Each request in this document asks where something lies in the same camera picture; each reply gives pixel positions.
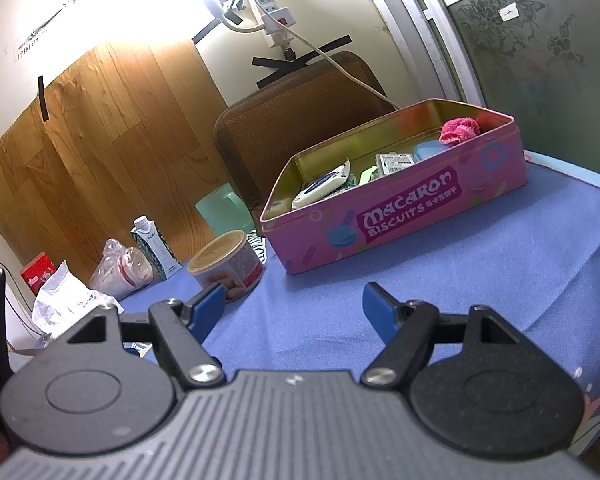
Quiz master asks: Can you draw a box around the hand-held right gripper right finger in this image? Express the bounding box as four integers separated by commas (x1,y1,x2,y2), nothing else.
362,282,546,387

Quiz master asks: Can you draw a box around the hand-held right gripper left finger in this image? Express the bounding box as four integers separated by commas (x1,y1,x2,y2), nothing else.
62,282,227,390

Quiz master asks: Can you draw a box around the pink biscuit tin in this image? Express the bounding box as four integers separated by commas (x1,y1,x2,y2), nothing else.
259,98,522,276

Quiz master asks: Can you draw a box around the white wipes pack blue label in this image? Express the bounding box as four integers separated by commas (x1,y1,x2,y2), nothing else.
291,159,351,212

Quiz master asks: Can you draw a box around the small grey labelled packet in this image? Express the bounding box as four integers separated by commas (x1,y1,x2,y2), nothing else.
375,152,416,177

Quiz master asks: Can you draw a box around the blue case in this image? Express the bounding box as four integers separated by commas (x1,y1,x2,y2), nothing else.
412,140,448,163

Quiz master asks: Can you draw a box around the pink fluffy scrunchie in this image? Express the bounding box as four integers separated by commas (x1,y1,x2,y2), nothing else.
439,116,481,147

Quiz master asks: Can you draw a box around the round can with beige lid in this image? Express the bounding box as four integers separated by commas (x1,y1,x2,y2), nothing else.
186,230,266,301

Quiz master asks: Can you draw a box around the black and white packet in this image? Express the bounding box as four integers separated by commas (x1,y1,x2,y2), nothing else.
247,230,268,266

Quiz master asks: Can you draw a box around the white crumpled plastic packet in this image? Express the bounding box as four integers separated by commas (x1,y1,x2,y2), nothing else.
31,260,121,338

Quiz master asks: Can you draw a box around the red cereal box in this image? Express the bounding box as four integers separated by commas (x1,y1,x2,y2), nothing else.
20,252,57,297

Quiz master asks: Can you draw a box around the green and white drink carton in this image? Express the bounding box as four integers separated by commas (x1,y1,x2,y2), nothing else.
130,216,182,281

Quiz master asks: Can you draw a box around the teal plastic mug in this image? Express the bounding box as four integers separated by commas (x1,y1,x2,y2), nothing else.
195,183,256,248

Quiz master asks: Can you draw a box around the blue tablecloth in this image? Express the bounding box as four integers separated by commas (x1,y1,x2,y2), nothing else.
115,150,600,461

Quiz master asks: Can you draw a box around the wooden board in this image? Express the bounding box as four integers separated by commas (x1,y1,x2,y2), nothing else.
0,39,231,281

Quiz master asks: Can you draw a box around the brown chair back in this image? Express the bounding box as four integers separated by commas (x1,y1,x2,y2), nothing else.
213,51,401,211

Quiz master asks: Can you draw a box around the white power strip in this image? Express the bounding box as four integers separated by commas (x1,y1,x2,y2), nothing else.
250,0,298,50

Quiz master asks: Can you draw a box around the patterned glass door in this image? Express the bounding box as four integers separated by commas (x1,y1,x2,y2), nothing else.
360,0,600,183

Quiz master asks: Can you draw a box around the white power cable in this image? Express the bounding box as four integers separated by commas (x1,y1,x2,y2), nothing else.
260,12,403,111

